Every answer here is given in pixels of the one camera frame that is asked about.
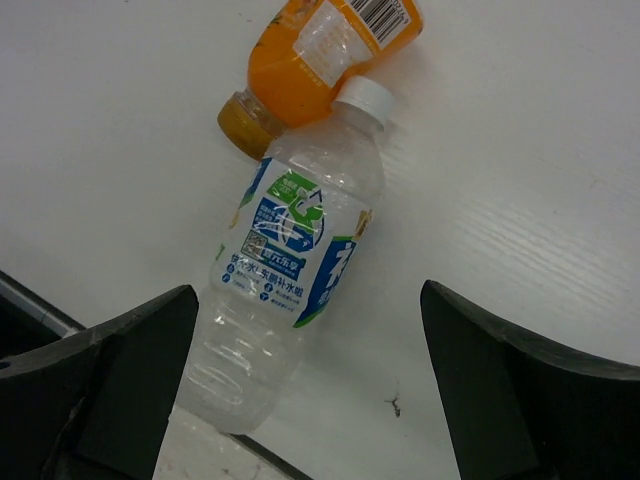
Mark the green label water bottle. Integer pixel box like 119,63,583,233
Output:
178,76,394,435

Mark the orange juice bottle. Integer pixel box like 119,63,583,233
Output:
217,0,424,160

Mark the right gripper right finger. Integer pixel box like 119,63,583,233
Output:
420,280,639,479

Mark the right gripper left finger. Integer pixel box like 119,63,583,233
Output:
1,285,199,479

